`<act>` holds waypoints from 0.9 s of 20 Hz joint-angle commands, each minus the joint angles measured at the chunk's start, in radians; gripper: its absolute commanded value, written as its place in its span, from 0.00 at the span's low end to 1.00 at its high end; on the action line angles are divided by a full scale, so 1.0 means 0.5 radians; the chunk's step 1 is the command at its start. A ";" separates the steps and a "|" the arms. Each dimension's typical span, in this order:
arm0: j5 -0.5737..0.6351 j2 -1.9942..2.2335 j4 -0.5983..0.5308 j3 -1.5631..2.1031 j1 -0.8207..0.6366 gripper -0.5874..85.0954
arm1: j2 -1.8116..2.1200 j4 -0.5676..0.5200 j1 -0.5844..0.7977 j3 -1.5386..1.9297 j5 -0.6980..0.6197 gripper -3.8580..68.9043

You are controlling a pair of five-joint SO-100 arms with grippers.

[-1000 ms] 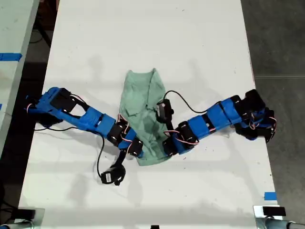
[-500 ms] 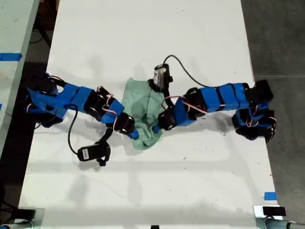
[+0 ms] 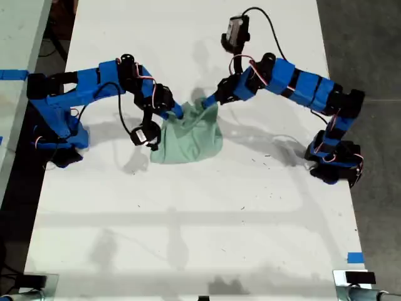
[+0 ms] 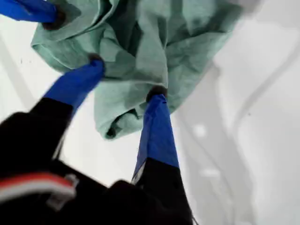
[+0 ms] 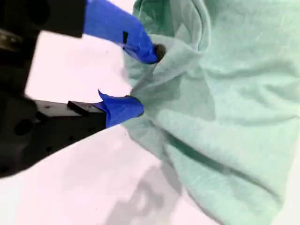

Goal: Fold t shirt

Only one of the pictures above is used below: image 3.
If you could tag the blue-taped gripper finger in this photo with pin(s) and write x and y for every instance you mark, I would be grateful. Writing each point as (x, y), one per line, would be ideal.
(177, 111)
(212, 100)

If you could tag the pale green T-shirt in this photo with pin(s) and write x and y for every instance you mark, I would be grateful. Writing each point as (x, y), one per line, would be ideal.
(188, 141)

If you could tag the blue and black arm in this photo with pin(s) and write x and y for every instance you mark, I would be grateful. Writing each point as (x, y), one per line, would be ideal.
(304, 84)
(56, 100)

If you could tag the long blue tape strip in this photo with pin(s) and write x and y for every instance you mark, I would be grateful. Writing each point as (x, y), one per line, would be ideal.
(12, 74)

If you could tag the white side table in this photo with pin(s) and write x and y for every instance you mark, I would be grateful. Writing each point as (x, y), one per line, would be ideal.
(18, 47)

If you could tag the short blue tape strip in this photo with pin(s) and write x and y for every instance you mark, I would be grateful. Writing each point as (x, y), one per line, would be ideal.
(356, 257)

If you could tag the clear mounting plate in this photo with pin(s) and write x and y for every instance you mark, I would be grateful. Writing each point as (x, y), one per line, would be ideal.
(52, 283)

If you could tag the small black box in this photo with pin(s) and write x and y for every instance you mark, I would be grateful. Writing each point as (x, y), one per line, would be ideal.
(360, 277)
(35, 281)

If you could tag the grey metal tube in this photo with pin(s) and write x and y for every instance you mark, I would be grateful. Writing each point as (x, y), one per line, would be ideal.
(18, 296)
(366, 295)

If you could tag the short black camera stalk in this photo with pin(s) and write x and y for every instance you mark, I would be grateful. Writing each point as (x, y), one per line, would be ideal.
(148, 117)
(239, 61)

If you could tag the black camera box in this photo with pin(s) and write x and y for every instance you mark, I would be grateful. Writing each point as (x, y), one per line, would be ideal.
(144, 135)
(235, 31)

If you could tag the white mounting bracket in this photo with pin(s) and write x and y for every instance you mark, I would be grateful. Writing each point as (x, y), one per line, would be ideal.
(339, 279)

